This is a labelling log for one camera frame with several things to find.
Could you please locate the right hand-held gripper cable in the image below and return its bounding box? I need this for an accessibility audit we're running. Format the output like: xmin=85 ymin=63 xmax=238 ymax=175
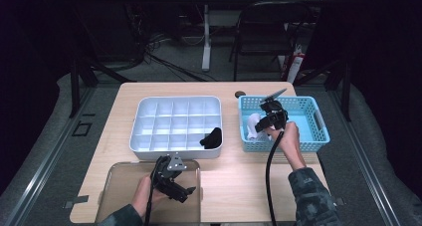
xmin=265 ymin=129 xmax=287 ymax=226

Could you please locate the person's left hand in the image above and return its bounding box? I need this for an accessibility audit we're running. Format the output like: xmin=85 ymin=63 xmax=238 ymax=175
xmin=131 ymin=173 xmax=167 ymax=220

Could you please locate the black folding chair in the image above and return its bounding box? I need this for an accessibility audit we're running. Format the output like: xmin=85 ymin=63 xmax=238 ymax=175
xmin=228 ymin=0 xmax=313 ymax=83

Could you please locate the person's right hand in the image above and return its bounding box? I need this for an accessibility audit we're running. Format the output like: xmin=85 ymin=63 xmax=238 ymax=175
xmin=265 ymin=120 xmax=307 ymax=171

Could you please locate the red and white box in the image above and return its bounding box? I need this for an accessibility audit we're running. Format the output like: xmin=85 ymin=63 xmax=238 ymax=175
xmin=280 ymin=43 xmax=307 ymax=85

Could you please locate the black metal stand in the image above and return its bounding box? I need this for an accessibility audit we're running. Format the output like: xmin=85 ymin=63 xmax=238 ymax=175
xmin=68 ymin=53 xmax=137 ymax=119
xmin=293 ymin=58 xmax=352 ymax=122

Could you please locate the aluminium floor rail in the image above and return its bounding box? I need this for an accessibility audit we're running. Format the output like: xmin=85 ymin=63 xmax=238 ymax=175
xmin=326 ymin=90 xmax=402 ymax=226
xmin=3 ymin=86 xmax=96 ymax=226

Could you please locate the white desk leg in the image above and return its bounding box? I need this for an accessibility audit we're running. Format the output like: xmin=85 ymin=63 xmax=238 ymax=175
xmin=201 ymin=4 xmax=213 ymax=72

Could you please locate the blue perforated plastic basket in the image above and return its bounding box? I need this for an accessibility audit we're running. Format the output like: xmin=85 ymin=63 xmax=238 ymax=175
xmin=238 ymin=95 xmax=331 ymax=153

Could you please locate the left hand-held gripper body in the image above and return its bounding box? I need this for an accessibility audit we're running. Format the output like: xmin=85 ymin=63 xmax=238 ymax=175
xmin=150 ymin=153 xmax=186 ymax=196

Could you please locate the left hand-held gripper cable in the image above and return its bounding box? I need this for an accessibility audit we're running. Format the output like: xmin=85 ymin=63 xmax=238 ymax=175
xmin=143 ymin=157 xmax=160 ymax=226

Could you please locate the black sock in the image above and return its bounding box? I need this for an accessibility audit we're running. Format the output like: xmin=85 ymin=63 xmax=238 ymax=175
xmin=199 ymin=126 xmax=223 ymax=150

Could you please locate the hand-held gripper cable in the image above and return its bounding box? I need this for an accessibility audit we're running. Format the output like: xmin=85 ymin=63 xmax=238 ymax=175
xmin=143 ymin=157 xmax=160 ymax=226
xmin=265 ymin=129 xmax=287 ymax=226

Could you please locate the clear plastic lid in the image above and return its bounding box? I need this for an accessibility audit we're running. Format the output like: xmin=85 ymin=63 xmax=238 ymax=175
xmin=95 ymin=159 xmax=202 ymax=224

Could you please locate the white sock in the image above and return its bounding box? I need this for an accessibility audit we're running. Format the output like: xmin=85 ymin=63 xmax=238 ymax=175
xmin=245 ymin=112 xmax=277 ymax=142

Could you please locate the white compartment storage box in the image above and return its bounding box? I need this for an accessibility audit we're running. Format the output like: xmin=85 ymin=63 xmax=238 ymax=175
xmin=128 ymin=96 xmax=224 ymax=162

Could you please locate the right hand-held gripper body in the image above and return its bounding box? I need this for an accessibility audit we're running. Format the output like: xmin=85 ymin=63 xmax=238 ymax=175
xmin=259 ymin=88 xmax=290 ymax=131

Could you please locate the bundle of floor cables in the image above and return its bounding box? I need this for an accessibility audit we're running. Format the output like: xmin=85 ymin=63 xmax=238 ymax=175
xmin=143 ymin=33 xmax=220 ymax=83

